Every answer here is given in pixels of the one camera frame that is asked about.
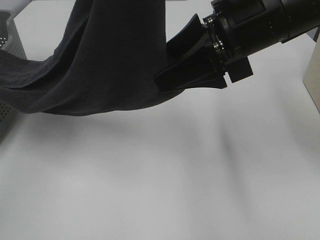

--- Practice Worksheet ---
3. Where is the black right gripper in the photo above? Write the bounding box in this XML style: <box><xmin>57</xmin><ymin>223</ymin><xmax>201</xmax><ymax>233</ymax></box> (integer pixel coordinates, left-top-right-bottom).
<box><xmin>153</xmin><ymin>13</ymin><xmax>253</xmax><ymax>93</ymax></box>

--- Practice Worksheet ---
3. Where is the dark grey towel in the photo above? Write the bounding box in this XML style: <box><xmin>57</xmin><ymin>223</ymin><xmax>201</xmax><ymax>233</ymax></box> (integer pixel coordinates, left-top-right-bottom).
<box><xmin>0</xmin><ymin>0</ymin><xmax>179</xmax><ymax>117</ymax></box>

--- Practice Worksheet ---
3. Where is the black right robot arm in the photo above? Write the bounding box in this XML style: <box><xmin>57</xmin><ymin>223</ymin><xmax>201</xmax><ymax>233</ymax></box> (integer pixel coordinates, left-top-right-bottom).
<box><xmin>154</xmin><ymin>0</ymin><xmax>320</xmax><ymax>93</ymax></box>

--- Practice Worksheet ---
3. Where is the beige box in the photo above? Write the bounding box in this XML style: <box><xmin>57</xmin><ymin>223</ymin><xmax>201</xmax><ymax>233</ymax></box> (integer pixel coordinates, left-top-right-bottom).
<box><xmin>303</xmin><ymin>27</ymin><xmax>320</xmax><ymax>112</ymax></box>

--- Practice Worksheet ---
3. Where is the grey perforated plastic basket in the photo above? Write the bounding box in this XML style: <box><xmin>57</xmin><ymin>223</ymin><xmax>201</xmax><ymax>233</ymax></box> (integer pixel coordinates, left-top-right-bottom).
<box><xmin>0</xmin><ymin>9</ymin><xmax>27</xmax><ymax>142</ymax></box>

